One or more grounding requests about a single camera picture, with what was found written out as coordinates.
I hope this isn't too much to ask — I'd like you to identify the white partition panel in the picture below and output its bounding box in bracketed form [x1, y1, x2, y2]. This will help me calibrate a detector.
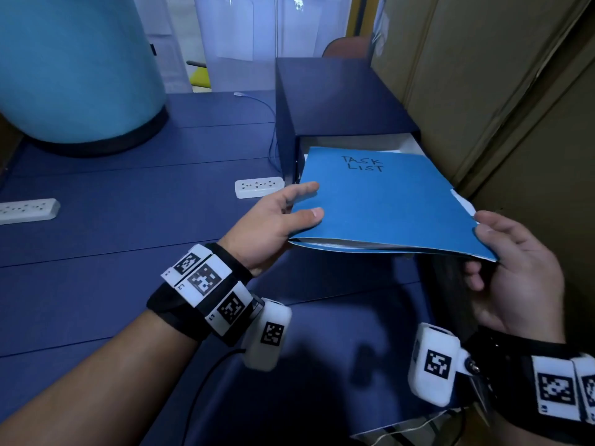
[130, 0, 359, 94]

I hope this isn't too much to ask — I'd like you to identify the person's left hand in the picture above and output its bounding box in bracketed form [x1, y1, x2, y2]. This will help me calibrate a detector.
[216, 181, 327, 278]

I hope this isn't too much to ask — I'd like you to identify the teal cylindrical barrel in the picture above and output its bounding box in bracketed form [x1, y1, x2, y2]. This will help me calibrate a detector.
[0, 0, 171, 159]

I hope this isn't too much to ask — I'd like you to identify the neat stack of printed papers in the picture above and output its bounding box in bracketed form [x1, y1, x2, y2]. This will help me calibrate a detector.
[299, 148, 477, 255]

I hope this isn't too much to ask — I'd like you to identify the black marker wristband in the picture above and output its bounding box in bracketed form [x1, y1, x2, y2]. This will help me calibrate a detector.
[146, 241, 266, 348]
[465, 325, 595, 446]

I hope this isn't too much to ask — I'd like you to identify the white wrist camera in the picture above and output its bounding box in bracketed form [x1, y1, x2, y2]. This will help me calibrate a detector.
[242, 299, 294, 372]
[407, 322, 470, 408]

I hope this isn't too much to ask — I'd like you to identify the brown round seat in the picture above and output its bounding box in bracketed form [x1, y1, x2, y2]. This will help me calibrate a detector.
[322, 36, 373, 59]

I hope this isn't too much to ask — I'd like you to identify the person's right hand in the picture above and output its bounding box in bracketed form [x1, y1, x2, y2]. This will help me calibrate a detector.
[463, 211, 566, 344]

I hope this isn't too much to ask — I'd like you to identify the brown cardboard box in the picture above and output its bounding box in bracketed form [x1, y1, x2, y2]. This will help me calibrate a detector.
[372, 0, 595, 196]

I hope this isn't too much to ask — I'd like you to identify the yellow plastic item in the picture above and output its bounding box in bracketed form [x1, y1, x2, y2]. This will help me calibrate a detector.
[186, 62, 212, 91]

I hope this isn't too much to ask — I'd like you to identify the white power strip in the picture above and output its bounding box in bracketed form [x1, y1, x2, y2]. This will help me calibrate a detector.
[0, 198, 61, 225]
[234, 176, 286, 199]

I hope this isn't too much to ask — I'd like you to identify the thin power cable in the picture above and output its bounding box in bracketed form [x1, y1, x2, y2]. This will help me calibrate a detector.
[232, 90, 280, 173]

